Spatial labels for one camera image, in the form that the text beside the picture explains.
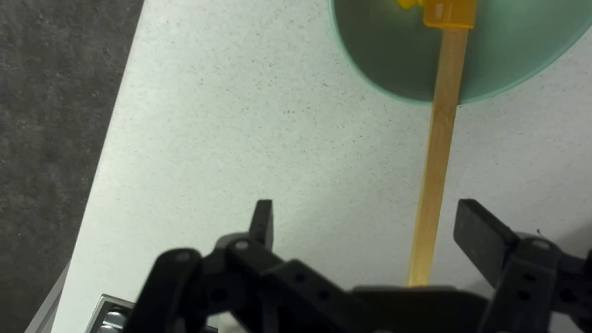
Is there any silver metal bracket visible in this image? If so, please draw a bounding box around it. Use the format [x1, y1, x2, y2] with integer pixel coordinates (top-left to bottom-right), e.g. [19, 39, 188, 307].
[86, 292, 145, 333]

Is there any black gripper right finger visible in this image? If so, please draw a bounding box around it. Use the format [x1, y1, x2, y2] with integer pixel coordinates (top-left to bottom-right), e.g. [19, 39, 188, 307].
[454, 198, 592, 333]

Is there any light green bowl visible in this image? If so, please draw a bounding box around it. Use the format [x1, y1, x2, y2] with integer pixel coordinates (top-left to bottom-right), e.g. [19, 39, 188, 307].
[330, 0, 592, 105]

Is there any wooden spatula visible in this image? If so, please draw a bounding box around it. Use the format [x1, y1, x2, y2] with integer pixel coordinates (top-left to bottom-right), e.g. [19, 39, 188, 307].
[406, 0, 480, 288]

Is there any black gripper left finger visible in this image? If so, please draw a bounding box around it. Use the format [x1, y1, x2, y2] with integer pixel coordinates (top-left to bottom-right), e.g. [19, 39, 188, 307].
[126, 198, 358, 333]

